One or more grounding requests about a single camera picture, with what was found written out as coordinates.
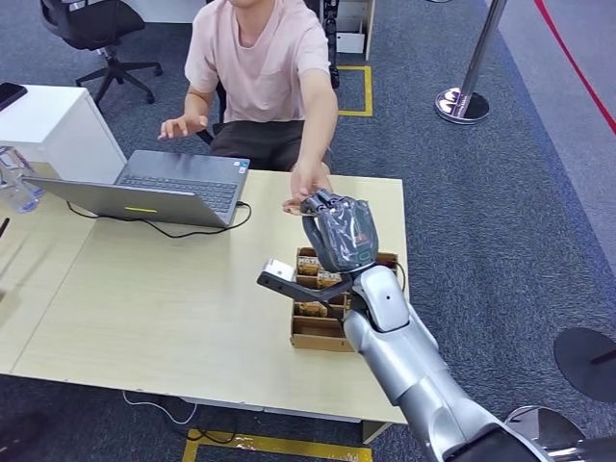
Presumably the person's right hand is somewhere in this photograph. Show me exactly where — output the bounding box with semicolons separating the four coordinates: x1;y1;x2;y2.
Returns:
158;114;209;141

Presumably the person's left hand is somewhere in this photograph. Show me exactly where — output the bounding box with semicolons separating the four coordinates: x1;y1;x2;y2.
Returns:
281;161;334;217

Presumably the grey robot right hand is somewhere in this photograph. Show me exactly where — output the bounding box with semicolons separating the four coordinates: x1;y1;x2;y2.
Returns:
300;189;380;274

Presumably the person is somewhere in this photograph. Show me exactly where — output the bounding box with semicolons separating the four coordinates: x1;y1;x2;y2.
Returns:
158;0;339;217

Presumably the grey laptop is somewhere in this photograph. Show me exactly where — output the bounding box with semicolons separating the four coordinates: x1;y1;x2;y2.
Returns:
23;149;251;230

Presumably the cardboard divider box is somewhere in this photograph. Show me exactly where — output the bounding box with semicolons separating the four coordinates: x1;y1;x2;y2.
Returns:
289;246;400;353

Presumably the yellow floor tape square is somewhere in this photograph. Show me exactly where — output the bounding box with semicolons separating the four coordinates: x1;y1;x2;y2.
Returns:
335;65;374;119

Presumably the black mesh office chair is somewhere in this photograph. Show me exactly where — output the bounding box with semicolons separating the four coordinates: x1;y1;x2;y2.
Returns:
197;0;340;145

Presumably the white open shelf unit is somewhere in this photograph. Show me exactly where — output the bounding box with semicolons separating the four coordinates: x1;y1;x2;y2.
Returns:
336;0;377;64

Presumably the black swivel office chair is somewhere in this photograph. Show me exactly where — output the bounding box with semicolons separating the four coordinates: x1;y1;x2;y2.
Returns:
39;0;164;107

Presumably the white cabinet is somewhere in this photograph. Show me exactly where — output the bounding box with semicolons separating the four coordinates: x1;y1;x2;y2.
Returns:
0;84;127;185

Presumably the yellow floor tape strip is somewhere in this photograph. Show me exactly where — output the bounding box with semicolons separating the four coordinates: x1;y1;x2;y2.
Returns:
182;430;374;462

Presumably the clear plastic bottle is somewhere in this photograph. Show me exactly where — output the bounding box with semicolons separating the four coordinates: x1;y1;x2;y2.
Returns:
0;146;45;215

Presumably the black phone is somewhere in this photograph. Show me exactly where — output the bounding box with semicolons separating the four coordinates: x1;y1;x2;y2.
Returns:
0;82;29;113

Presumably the black laptop cable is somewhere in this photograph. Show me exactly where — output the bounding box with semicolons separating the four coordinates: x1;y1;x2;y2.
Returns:
66;200;253;241

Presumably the chrome stanchion post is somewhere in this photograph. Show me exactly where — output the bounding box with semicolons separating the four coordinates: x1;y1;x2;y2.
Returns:
434;0;510;126

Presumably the black floor cable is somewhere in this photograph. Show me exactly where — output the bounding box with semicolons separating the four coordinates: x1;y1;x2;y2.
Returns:
177;414;240;449

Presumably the white floor cable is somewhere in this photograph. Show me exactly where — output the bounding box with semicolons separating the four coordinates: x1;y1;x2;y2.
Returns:
122;390;199;427

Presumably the chrome round base plate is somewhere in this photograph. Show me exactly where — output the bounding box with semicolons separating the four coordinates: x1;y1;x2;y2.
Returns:
504;405;588;455

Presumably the black round base plate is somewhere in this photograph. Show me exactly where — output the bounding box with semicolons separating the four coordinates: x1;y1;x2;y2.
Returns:
553;327;616;404

